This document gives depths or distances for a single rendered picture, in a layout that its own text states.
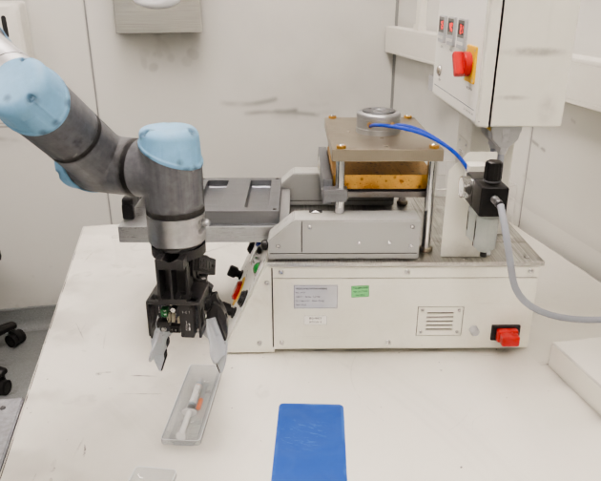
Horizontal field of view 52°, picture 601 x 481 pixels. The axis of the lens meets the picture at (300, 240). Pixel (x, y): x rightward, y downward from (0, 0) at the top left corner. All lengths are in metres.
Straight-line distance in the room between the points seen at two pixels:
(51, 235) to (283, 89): 1.12
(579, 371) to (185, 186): 0.68
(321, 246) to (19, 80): 0.53
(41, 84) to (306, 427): 0.58
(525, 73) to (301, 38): 1.65
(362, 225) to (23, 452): 0.60
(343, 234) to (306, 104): 1.63
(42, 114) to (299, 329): 0.57
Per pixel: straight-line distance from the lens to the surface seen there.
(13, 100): 0.71
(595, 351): 1.14
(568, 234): 1.63
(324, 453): 0.90
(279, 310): 1.06
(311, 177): 1.26
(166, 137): 0.75
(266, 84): 2.56
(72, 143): 0.76
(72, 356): 1.17
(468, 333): 1.12
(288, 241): 1.01
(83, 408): 1.04
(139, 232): 1.10
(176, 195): 0.77
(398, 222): 1.01
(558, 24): 1.01
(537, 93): 1.02
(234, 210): 1.07
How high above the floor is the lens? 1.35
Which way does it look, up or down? 22 degrees down
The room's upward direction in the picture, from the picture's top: straight up
